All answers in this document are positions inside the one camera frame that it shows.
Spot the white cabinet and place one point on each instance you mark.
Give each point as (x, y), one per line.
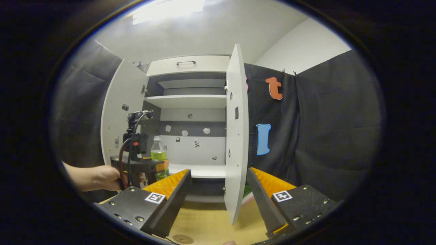
(190, 101)

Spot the toy watermelon slice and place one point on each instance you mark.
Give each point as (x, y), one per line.
(247, 195)

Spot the cabinet door camera sticker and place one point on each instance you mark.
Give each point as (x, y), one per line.
(115, 98)

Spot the cabinet door black cat sticker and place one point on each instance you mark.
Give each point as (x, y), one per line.
(235, 143)

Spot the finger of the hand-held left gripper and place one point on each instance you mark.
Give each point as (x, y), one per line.
(162, 166)

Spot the green label drink bottle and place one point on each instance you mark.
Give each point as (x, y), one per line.
(158, 151)

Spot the black backdrop cloth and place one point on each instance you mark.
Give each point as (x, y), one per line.
(333, 119)

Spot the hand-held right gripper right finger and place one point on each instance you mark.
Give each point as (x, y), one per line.
(260, 197)

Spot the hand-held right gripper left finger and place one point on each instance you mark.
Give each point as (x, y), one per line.
(177, 194)

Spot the round brown coaster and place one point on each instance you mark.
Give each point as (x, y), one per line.
(183, 239)

